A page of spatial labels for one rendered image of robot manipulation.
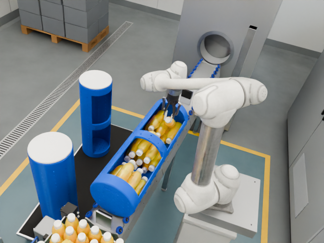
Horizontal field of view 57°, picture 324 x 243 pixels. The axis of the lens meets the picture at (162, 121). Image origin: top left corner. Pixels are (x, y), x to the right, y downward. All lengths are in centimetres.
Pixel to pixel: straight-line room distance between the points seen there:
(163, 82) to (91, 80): 114
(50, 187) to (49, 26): 348
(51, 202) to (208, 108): 152
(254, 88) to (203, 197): 61
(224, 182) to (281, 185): 207
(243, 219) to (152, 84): 93
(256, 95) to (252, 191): 87
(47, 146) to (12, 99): 217
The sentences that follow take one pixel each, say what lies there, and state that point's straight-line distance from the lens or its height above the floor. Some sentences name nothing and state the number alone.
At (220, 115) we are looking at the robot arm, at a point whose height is 182.
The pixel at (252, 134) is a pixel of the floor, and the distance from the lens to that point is 409.
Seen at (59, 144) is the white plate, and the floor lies 104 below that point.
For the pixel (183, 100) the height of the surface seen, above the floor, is 96.
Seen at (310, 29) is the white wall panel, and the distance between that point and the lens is 640.
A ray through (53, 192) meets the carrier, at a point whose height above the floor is 72.
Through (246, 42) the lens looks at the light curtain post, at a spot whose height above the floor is 159.
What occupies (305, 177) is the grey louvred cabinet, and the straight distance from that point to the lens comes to 321.
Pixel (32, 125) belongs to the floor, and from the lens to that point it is 377.
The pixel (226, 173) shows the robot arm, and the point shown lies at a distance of 164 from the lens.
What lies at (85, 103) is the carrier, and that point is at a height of 85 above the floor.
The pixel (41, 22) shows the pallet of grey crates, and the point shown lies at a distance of 533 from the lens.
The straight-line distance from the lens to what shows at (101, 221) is 181.
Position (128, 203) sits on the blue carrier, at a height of 115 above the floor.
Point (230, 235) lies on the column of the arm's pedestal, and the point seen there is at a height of 100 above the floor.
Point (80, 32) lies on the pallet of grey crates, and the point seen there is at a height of 32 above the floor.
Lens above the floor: 256
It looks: 42 degrees down
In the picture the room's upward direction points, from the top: 11 degrees clockwise
